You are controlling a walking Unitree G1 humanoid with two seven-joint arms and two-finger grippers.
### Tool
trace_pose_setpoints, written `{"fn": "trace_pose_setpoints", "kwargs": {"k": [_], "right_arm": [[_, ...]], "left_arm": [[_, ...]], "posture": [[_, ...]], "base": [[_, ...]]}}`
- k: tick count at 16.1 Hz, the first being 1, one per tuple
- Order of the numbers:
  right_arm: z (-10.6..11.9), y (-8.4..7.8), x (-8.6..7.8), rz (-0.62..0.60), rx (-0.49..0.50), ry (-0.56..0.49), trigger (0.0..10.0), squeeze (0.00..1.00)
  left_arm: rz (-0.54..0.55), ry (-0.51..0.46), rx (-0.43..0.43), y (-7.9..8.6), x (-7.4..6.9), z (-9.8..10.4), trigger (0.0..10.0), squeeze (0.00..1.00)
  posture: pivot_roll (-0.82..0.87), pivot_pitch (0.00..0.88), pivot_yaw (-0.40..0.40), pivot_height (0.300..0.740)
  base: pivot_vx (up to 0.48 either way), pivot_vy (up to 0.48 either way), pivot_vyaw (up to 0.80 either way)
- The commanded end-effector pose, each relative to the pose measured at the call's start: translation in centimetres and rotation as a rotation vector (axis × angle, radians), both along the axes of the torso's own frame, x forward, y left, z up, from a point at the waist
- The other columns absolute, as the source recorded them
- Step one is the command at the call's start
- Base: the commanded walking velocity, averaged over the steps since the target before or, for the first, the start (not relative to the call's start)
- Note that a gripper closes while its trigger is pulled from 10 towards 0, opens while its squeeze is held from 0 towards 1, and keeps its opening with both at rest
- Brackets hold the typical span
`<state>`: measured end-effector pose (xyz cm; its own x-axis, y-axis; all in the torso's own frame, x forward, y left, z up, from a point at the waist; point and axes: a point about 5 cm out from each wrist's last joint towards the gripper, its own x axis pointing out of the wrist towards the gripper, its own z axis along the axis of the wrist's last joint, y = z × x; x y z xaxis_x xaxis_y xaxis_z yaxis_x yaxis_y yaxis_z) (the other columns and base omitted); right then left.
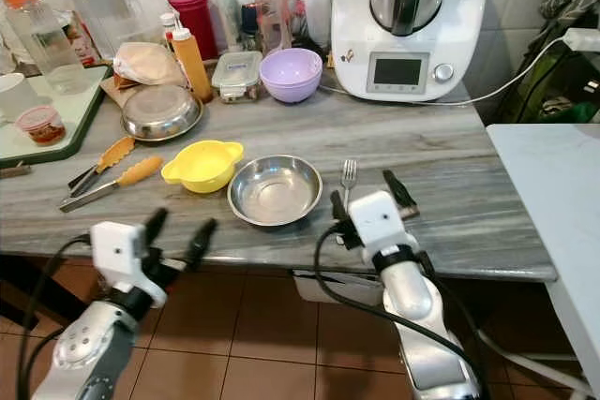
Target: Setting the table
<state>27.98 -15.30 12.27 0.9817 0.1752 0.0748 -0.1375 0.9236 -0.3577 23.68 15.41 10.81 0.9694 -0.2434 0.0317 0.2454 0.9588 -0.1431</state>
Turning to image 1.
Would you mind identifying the steel fork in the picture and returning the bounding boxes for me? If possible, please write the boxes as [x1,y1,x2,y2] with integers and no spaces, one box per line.
[340,158,358,209]

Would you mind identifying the steel tongs with orange tips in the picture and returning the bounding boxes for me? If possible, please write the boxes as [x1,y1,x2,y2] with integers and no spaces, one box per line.
[58,136,163,214]

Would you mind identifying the deep steel bowl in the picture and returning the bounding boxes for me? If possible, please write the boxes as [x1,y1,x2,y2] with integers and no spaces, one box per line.
[228,155,324,228]

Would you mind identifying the shallow steel plate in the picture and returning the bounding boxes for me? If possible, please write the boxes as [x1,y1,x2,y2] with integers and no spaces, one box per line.
[120,84,204,143]

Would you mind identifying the white food processor steel jug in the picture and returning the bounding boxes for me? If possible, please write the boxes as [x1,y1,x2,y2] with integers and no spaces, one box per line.
[331,0,488,103]

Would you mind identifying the purple plastic bowl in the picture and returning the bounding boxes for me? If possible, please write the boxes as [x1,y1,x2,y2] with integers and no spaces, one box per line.
[259,48,323,104]

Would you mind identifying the brown paper bag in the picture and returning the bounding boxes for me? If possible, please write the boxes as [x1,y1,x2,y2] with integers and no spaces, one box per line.
[101,75,142,106]

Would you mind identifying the white tray with green rim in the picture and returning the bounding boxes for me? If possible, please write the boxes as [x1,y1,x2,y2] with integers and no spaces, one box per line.
[0,67,112,169]

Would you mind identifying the brown wooden stick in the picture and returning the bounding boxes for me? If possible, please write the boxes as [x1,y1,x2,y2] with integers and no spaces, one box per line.
[0,164,34,179]

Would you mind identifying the small tub with red contents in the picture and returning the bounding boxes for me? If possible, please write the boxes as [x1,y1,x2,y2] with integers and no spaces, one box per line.
[16,105,66,146]

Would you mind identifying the white side table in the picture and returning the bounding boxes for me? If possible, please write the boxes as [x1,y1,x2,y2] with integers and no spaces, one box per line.
[487,124,600,396]

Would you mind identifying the orange squeeze bottle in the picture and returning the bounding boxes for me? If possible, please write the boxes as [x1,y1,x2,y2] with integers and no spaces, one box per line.
[171,22,214,104]

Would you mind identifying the beige wrapped food bag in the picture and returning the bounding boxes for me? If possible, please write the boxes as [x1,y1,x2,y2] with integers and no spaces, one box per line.
[112,42,188,90]

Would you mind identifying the clear lidded food container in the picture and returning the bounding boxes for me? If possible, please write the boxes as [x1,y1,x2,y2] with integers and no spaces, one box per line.
[212,51,263,104]

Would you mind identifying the black bag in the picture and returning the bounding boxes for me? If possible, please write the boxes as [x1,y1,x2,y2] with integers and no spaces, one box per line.
[492,21,600,126]

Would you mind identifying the clear plastic jug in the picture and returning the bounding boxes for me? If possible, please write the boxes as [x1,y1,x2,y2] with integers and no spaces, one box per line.
[291,0,334,52]

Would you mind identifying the white mug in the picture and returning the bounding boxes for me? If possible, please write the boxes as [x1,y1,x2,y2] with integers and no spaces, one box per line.
[0,72,38,125]

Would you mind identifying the small white-capped bottle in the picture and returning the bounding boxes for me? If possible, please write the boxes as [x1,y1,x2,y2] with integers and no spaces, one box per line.
[159,12,179,50]

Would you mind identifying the red printed snack packet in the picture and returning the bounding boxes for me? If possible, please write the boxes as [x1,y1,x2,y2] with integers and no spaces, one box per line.
[56,11,97,68]

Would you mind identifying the small dark bottle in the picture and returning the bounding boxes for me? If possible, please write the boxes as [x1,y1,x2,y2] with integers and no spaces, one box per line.
[239,2,262,52]

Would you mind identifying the dark red canister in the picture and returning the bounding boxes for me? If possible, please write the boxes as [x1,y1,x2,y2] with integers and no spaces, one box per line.
[167,0,218,60]

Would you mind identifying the pink water bottle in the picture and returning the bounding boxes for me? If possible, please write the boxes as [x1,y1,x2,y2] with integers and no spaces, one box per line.
[242,0,292,54]

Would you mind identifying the clear orange-capped bottle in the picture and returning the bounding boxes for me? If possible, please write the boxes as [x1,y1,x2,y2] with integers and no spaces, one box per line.
[0,0,88,96]

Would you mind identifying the large clear white-capped bottle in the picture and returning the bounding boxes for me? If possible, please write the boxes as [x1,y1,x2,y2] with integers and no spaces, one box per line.
[70,0,142,62]

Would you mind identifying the white floor pipe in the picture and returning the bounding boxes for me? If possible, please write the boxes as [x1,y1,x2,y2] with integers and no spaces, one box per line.
[478,330,592,396]

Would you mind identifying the pale green packet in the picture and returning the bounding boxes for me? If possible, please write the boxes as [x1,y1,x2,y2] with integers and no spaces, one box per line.
[214,0,245,52]

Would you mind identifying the white power adapter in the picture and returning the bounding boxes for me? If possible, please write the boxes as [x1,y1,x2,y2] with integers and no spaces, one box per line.
[562,28,600,52]

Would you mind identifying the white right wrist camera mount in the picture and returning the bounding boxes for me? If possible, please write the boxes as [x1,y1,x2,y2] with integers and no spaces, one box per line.
[349,191,409,265]

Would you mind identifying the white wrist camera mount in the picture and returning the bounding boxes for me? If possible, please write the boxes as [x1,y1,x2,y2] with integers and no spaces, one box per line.
[91,220,168,309]
[349,191,409,265]

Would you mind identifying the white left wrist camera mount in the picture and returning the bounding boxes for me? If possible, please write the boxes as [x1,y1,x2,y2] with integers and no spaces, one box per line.
[91,220,168,309]

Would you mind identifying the yellow plastic bowl with handles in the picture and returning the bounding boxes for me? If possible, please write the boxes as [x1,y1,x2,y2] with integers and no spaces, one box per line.
[161,140,244,195]

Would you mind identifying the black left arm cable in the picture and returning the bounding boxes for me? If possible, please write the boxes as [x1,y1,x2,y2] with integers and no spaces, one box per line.
[19,234,99,400]

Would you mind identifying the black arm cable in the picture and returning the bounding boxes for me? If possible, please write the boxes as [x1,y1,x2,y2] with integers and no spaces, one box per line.
[313,222,493,400]
[19,234,99,400]

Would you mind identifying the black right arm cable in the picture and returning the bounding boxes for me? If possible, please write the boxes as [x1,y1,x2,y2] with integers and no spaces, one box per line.
[313,222,493,400]

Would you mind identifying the white power cable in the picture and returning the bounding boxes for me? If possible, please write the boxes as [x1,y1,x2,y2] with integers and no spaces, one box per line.
[319,35,573,107]

